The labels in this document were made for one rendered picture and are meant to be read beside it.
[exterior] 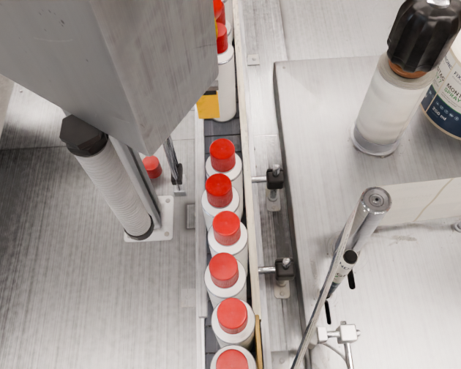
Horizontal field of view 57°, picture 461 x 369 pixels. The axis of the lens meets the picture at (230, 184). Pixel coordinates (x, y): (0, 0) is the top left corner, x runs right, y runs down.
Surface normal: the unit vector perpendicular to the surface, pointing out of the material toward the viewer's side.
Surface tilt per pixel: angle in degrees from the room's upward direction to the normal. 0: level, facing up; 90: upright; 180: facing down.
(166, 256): 0
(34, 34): 90
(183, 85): 90
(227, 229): 2
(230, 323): 2
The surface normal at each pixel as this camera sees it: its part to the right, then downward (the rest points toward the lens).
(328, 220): -0.04, -0.47
